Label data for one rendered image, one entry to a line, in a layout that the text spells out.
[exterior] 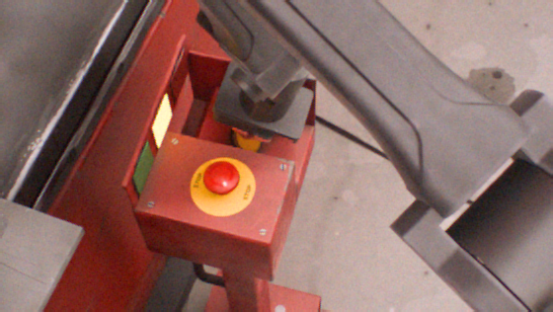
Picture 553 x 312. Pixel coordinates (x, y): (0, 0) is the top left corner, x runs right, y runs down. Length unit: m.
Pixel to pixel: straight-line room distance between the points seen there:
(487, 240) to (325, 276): 1.34
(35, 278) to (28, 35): 0.36
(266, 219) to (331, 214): 0.86
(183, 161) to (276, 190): 0.11
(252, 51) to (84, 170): 0.35
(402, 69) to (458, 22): 1.67
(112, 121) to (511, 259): 0.72
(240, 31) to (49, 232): 0.23
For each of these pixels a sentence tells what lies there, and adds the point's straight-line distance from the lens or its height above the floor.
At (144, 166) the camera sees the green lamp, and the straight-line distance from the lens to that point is 0.99.
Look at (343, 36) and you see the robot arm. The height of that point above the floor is 1.32.
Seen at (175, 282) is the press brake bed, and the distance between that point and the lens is 1.75.
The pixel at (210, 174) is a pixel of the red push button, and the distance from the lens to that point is 0.98.
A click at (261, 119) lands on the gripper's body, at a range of 0.99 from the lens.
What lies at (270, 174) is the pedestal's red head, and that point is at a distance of 1.01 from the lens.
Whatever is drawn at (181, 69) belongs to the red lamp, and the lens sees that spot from 1.04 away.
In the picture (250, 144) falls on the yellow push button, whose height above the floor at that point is 0.72.
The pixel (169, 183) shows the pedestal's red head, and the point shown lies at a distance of 1.01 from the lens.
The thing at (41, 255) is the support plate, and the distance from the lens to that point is 0.76.
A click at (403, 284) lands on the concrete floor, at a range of 1.79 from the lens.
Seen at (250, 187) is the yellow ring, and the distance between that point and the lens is 1.00.
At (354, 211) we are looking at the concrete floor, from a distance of 1.85.
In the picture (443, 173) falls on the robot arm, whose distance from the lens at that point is 0.45.
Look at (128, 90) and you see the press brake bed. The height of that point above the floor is 0.75.
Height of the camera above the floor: 1.68
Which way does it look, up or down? 62 degrees down
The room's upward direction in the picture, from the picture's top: 3 degrees counter-clockwise
